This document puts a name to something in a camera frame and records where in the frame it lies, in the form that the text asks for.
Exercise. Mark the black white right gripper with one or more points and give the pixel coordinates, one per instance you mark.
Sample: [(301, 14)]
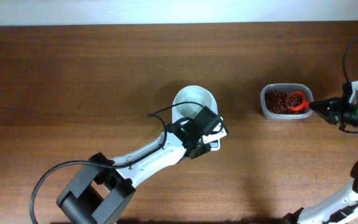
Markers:
[(332, 109)]

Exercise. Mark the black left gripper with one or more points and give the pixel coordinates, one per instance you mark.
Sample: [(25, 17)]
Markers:
[(198, 150)]

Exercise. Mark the red plastic scoop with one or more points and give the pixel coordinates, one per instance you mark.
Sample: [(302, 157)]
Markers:
[(296, 101)]

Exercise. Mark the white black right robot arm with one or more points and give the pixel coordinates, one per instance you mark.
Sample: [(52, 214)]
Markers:
[(341, 206)]

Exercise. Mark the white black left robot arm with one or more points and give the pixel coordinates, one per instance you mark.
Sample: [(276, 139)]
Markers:
[(102, 189)]

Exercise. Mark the white digital kitchen scale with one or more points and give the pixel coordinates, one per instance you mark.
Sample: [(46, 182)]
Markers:
[(205, 128)]

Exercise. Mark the white round bowl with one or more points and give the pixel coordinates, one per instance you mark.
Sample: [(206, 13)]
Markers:
[(194, 94)]

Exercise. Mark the clear plastic bean container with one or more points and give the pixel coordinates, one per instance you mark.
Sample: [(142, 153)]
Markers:
[(289, 88)]

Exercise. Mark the red adzuki beans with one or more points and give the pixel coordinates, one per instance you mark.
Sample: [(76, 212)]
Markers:
[(275, 102)]

